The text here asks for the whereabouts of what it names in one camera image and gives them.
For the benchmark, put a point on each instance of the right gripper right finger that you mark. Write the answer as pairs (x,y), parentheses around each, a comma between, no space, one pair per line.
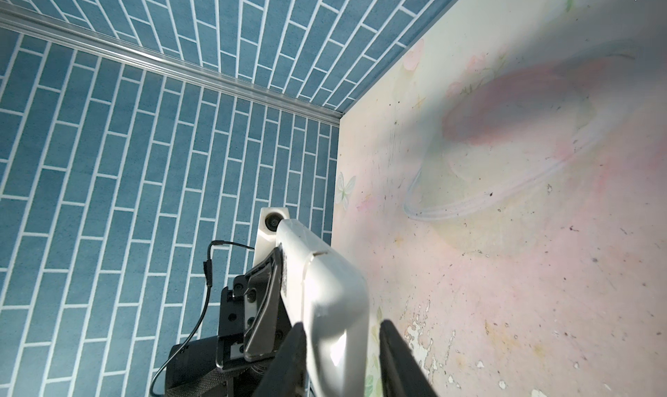
(400,373)

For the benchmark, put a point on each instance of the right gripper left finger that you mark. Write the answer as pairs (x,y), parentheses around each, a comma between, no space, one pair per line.
(288,372)

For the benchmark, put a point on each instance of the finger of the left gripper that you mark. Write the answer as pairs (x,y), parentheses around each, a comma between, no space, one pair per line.
(262,301)

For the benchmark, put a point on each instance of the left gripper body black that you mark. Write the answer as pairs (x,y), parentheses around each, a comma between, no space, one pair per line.
(232,326)

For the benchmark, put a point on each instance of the white remote with display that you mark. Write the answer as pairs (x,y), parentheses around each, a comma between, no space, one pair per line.
(328,295)

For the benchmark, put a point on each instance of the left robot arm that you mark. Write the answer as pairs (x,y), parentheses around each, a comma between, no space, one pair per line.
(192,370)

